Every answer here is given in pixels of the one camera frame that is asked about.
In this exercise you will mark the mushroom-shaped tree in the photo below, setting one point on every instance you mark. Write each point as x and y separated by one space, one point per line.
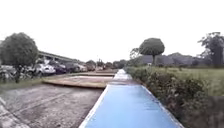
151 46

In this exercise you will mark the blue painted path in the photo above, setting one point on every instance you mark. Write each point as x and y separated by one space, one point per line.
128 106

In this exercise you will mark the long low building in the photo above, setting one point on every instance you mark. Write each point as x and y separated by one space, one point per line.
55 56

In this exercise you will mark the row of parked cars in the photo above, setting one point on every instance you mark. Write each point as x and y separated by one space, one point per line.
50 69

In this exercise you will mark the distant treeline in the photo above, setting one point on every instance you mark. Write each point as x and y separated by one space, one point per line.
176 59

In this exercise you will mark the green hedge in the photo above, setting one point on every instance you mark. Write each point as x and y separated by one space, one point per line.
173 90

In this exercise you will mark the grey concrete lot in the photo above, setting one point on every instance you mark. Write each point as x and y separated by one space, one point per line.
50 103

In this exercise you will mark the round-crowned tree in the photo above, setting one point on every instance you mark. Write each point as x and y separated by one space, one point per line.
18 50

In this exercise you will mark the grass verge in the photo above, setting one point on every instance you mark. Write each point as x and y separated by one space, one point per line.
16 84

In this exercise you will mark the tall leafy tree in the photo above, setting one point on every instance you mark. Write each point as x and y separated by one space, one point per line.
215 46

